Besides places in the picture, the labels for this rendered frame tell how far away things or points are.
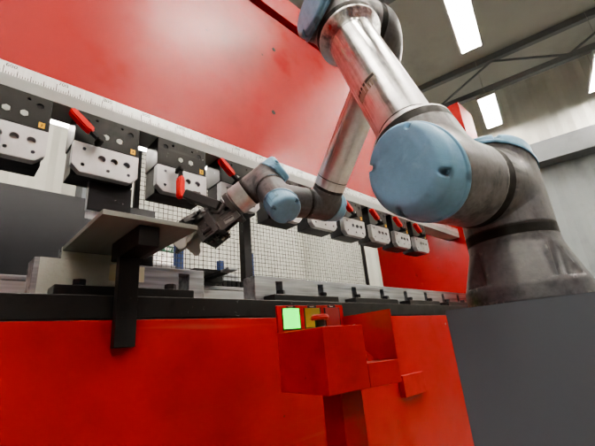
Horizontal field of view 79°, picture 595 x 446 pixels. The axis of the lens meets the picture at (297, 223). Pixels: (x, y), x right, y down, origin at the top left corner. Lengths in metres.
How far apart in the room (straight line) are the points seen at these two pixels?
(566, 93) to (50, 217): 8.78
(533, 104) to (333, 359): 8.59
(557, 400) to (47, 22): 1.23
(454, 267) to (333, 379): 1.99
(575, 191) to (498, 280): 7.83
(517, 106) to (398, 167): 8.66
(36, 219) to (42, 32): 0.63
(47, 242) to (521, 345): 1.37
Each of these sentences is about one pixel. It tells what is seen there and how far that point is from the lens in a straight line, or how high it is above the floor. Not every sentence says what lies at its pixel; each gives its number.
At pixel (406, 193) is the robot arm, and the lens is 0.45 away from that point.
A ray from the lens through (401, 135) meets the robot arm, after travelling 0.46.
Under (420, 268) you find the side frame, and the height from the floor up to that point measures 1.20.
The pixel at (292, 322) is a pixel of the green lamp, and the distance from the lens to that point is 0.86.
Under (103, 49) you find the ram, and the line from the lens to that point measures 1.21.
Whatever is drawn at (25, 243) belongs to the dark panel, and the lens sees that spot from 1.48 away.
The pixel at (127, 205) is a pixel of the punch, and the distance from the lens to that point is 1.03.
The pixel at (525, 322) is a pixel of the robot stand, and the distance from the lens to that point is 0.50.
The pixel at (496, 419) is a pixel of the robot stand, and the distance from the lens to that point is 0.51.
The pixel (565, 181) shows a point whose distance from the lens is 8.38.
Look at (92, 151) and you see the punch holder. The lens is 1.02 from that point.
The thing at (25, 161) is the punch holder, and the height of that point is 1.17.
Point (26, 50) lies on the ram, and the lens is 1.12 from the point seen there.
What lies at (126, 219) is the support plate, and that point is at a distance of 0.72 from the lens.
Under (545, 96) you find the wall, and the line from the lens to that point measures 9.14.
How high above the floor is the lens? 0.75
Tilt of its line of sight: 19 degrees up
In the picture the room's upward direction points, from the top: 5 degrees counter-clockwise
